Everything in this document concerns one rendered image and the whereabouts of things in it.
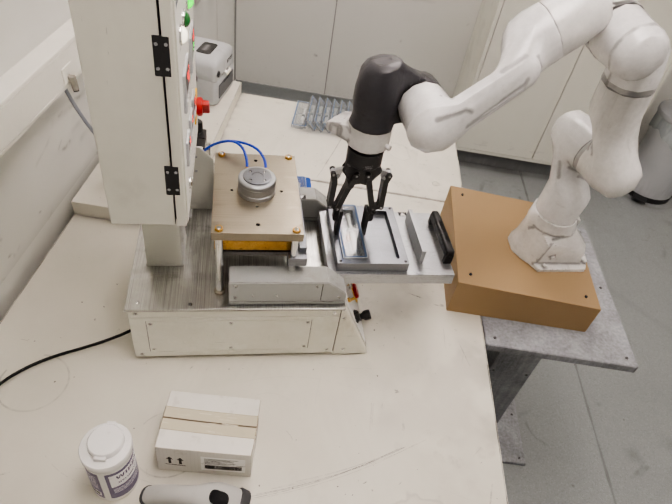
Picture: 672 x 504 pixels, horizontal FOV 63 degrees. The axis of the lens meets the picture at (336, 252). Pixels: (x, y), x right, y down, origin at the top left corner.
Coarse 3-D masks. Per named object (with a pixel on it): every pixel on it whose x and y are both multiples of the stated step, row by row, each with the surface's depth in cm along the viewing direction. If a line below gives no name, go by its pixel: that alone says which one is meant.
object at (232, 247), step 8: (224, 240) 110; (224, 248) 111; (232, 248) 112; (240, 248) 112; (248, 248) 112; (256, 248) 113; (264, 248) 113; (272, 248) 113; (280, 248) 113; (288, 248) 114
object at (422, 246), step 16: (320, 224) 132; (400, 224) 136; (416, 224) 130; (416, 240) 128; (432, 240) 133; (416, 256) 128; (432, 256) 129; (336, 272) 120; (352, 272) 121; (368, 272) 122; (384, 272) 123; (400, 272) 123; (416, 272) 124; (432, 272) 125; (448, 272) 125
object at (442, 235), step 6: (432, 216) 134; (438, 216) 134; (432, 222) 134; (438, 222) 132; (438, 228) 131; (444, 228) 130; (438, 234) 130; (444, 234) 129; (444, 240) 127; (444, 246) 127; (450, 246) 126; (444, 252) 126; (450, 252) 125; (444, 258) 126; (450, 258) 126
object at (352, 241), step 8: (344, 208) 132; (352, 208) 132; (344, 216) 129; (352, 216) 130; (344, 224) 127; (352, 224) 128; (344, 232) 125; (352, 232) 126; (360, 232) 126; (344, 240) 123; (352, 240) 124; (360, 240) 124; (344, 248) 121; (352, 248) 122; (360, 248) 122; (344, 256) 119; (352, 256) 120; (360, 256) 120
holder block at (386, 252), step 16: (384, 208) 135; (368, 224) 130; (384, 224) 133; (336, 240) 124; (368, 240) 126; (384, 240) 129; (400, 240) 127; (336, 256) 121; (368, 256) 122; (384, 256) 125; (400, 256) 123
